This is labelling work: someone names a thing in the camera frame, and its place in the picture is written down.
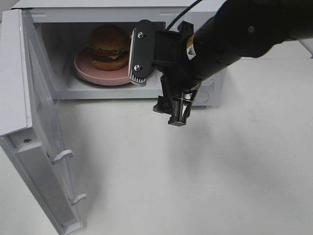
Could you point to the pink round plate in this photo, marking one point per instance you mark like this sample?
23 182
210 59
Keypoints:
82 60

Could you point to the white microwave door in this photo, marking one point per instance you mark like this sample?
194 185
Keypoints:
30 132

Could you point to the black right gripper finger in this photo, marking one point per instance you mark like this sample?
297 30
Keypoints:
181 103
163 104

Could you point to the round white door button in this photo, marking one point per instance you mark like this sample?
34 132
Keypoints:
202 97

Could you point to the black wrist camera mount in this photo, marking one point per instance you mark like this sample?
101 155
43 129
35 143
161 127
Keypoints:
142 52

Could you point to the burger with lettuce and cheese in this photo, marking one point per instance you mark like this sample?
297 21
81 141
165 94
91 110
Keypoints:
109 46

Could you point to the glass microwave turntable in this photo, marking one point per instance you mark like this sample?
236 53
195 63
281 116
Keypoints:
101 78

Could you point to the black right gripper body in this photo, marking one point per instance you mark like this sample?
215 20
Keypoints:
188 58

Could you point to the white microwave oven body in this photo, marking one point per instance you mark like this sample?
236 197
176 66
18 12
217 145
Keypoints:
83 46

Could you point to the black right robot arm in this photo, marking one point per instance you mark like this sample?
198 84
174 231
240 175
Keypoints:
240 28

